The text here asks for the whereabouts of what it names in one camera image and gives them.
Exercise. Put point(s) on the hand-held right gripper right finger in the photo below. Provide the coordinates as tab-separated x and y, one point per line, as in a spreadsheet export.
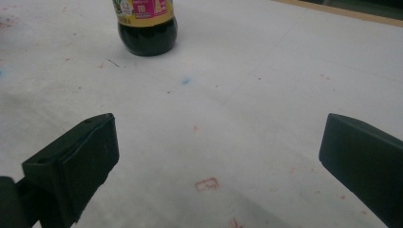
364	164

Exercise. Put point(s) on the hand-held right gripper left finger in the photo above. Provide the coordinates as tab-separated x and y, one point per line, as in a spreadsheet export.
72	171

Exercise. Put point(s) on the dark bottle with yellow label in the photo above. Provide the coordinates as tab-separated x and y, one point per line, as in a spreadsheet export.
147	28

